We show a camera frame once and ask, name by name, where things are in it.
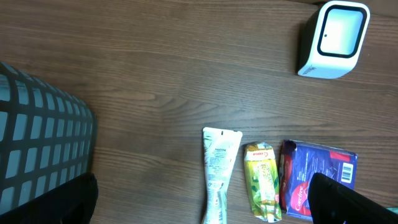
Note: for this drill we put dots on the white tube gold cap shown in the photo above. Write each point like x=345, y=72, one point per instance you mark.
x=220, y=149

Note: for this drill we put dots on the white barcode scanner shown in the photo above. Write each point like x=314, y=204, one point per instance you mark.
x=332, y=39

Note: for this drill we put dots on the green yellow drink pouch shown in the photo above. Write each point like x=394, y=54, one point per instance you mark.
x=262, y=181

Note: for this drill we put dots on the grey plastic basket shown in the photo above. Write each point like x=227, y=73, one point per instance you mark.
x=47, y=137

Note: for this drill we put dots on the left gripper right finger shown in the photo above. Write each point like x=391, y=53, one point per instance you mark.
x=332, y=202

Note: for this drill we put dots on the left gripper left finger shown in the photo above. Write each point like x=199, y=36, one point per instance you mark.
x=72, y=202

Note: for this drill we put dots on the teal wipes packet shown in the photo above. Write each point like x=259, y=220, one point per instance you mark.
x=393, y=209

